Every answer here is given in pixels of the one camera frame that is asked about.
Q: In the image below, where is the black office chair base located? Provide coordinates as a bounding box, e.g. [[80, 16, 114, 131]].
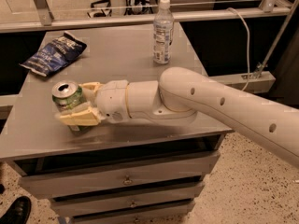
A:
[[88, 0, 153, 18]]

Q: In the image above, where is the grey drawer cabinet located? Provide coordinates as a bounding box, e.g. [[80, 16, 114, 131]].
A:
[[0, 22, 237, 224]]

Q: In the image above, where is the metal frame rail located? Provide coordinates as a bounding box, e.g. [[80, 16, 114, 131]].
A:
[[0, 7, 291, 34]]

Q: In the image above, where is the blue chip bag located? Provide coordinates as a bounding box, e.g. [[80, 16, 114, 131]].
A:
[[21, 32, 87, 77]]

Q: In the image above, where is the black shoe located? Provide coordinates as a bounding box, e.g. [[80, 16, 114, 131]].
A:
[[0, 196, 32, 224]]

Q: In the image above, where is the middle grey drawer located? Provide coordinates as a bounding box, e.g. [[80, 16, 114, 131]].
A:
[[51, 178, 204, 217]]

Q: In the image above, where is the bottom grey drawer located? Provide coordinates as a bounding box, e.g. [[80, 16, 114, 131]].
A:
[[73, 200, 195, 224]]

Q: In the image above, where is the grey drawer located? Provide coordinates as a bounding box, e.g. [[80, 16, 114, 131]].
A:
[[19, 151, 220, 199], [73, 200, 195, 224], [51, 178, 204, 217]]

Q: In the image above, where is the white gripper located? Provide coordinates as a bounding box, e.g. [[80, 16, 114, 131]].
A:
[[55, 80, 129, 126]]

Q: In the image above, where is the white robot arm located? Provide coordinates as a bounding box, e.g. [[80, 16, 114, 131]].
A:
[[52, 67, 299, 167]]

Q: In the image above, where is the clear plastic water bottle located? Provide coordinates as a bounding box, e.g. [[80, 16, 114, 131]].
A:
[[153, 0, 174, 64]]

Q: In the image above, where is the white cable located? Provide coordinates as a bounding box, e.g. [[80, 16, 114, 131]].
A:
[[226, 7, 252, 91]]

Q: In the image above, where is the top grey drawer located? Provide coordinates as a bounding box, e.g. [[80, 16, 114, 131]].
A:
[[19, 151, 220, 199]]

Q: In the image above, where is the green soda can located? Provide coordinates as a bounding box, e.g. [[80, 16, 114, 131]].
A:
[[50, 79, 92, 133]]

